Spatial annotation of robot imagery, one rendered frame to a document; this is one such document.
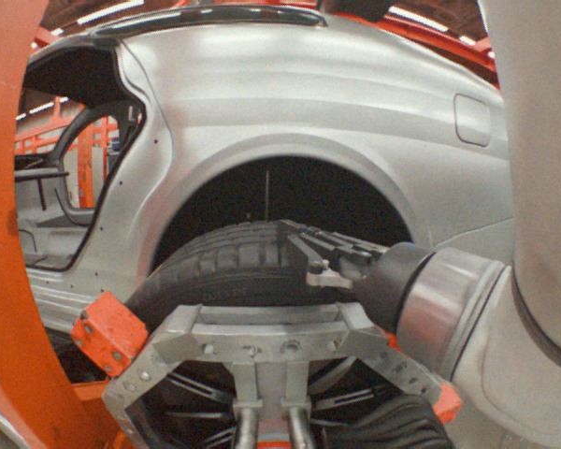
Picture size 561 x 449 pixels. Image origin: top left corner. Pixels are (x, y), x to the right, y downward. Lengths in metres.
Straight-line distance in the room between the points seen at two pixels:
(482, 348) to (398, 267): 0.09
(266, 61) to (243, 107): 0.13
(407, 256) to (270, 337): 0.16
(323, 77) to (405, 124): 0.24
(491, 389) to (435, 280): 0.08
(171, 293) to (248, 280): 0.11
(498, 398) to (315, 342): 0.20
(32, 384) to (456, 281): 0.54
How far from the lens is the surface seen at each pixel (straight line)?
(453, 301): 0.17
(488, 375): 0.15
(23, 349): 0.47
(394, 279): 0.19
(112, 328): 0.36
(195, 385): 0.51
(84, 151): 3.69
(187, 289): 0.36
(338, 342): 0.30
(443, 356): 0.17
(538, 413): 0.15
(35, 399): 0.50
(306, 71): 0.67
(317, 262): 0.22
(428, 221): 0.77
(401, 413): 0.31
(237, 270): 0.33
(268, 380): 0.33
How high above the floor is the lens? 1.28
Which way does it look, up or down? 12 degrees down
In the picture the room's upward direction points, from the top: straight up
